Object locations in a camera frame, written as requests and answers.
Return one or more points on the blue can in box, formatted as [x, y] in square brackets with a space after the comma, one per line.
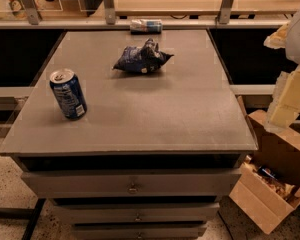
[266, 172]

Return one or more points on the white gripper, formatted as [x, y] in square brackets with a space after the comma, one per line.
[299, 39]

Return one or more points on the grey metal railing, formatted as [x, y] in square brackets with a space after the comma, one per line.
[75, 14]

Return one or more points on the crumpled blue chip bag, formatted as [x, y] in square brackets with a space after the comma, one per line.
[144, 60]

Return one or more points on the blue pepsi can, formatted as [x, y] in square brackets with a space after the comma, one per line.
[66, 88]

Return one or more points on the grey drawer cabinet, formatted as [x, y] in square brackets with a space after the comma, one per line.
[152, 156]

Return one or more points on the lying silver blue can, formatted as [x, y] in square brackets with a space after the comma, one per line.
[139, 26]

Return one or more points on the open cardboard box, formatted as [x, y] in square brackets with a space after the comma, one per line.
[268, 202]

